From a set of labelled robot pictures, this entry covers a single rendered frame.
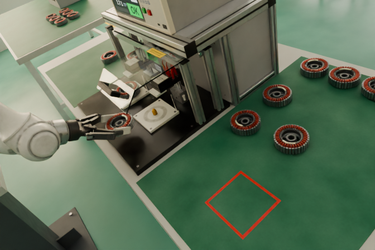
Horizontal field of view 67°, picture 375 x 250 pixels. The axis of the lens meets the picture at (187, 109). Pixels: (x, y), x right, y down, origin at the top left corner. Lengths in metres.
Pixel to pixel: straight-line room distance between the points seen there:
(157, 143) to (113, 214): 0.98
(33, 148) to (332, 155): 0.87
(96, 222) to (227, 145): 1.21
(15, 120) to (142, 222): 1.19
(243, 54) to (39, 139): 0.76
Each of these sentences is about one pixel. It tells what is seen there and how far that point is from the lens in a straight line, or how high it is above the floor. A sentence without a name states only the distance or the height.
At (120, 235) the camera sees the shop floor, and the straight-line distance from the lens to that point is 1.90.
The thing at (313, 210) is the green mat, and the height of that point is 0.75.
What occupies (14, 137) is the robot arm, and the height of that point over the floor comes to 1.12.
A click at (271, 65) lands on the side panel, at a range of 1.30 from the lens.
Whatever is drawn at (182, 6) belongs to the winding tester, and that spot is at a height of 1.19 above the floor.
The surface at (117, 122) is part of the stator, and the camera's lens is 1.16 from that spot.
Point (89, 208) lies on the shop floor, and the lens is 2.12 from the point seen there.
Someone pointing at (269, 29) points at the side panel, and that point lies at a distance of 1.22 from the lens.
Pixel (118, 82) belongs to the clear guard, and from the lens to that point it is 0.97.
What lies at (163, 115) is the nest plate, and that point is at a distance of 1.20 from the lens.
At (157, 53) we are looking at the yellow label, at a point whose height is 1.07.
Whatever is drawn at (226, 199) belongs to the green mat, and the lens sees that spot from 0.92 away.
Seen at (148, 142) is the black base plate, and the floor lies 0.77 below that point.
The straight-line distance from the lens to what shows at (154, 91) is 1.18.
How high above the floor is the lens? 1.52
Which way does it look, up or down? 39 degrees down
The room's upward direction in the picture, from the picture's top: 18 degrees counter-clockwise
